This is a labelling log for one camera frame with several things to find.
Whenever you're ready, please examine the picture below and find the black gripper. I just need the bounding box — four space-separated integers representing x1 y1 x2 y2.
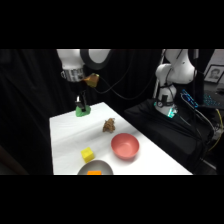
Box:
75 80 89 111

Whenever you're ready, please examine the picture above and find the green triangle block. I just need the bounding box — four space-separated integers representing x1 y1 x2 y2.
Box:
75 104 91 118

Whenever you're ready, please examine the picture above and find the pink bowl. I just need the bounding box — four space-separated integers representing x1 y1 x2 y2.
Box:
110 132 141 161

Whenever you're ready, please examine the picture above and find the grey bowl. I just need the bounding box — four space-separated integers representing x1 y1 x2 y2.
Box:
77 159 114 176

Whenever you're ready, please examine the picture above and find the brown plush toy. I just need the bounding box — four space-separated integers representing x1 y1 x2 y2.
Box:
102 117 117 133

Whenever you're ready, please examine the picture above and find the black curtain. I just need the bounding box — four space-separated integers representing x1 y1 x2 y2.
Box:
0 49 164 176

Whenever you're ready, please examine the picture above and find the yellow cube block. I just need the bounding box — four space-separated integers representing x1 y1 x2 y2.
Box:
80 146 96 164

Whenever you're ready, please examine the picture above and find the black covered robot stand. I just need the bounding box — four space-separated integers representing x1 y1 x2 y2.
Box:
123 98 216 176

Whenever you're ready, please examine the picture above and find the green status light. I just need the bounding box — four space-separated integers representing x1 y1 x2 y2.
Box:
165 107 180 120

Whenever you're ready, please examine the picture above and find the blue lit device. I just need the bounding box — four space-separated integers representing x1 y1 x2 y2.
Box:
180 88 200 110

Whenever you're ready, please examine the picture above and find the blue lit keyboard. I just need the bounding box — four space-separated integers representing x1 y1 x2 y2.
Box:
202 92 224 110

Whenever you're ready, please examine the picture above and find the framed portrait picture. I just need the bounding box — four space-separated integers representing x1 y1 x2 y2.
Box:
203 64 224 84

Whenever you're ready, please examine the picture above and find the amber wrist camera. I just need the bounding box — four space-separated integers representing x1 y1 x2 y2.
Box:
82 73 101 89

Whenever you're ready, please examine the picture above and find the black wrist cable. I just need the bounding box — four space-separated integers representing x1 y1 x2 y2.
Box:
98 49 166 101

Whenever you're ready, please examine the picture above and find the yellow cable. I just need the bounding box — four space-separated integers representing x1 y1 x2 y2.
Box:
207 108 224 152

